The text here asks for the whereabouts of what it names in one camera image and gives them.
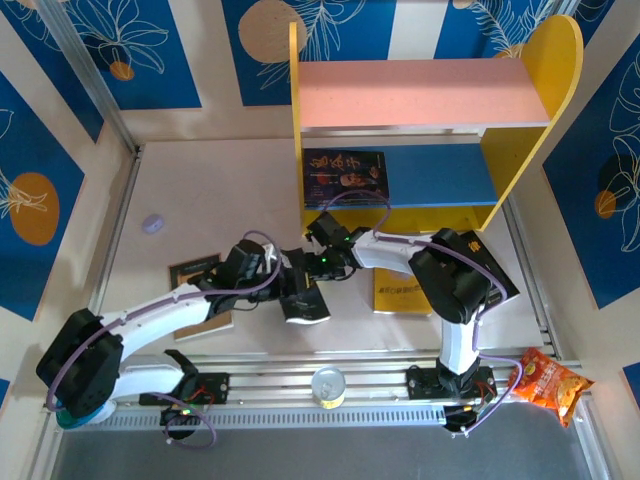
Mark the blue plastic lidded cup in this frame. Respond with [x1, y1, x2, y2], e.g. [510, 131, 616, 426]
[54, 399, 117, 431]

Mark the silver yellow drink can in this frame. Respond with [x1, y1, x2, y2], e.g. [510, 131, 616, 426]
[310, 366, 348, 410]

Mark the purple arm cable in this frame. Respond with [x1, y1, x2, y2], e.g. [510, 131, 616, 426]
[324, 191, 524, 435]
[44, 229, 284, 450]

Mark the yellow pink blue shelf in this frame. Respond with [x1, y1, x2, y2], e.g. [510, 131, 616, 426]
[288, 13, 585, 239]

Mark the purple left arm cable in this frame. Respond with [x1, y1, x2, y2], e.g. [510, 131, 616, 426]
[44, 229, 284, 450]

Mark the dark book with portrait cover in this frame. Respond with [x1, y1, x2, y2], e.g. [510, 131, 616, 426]
[302, 148, 391, 209]

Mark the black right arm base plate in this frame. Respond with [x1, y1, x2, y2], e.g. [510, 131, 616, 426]
[405, 364, 497, 401]

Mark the orange snack bag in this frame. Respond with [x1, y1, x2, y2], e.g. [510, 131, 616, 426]
[507, 347, 596, 429]

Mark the brown book with scroll picture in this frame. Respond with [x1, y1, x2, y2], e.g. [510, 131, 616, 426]
[168, 252, 235, 343]

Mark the small black controller board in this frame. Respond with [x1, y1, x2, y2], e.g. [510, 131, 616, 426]
[159, 405, 201, 441]
[443, 403, 479, 435]

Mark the black book with wolf eye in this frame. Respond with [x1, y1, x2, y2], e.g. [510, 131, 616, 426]
[278, 284, 332, 327]

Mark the aluminium mounting rail frame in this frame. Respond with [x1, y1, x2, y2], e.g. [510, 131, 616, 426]
[42, 352, 594, 432]

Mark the aluminium frame post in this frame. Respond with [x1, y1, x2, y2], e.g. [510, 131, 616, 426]
[37, 0, 141, 157]

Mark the yellow book with cartoon boy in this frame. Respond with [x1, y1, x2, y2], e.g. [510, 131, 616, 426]
[372, 267, 434, 317]

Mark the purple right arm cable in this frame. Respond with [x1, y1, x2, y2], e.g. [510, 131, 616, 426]
[324, 191, 524, 435]

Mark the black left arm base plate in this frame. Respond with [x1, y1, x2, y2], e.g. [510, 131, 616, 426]
[138, 372, 231, 407]

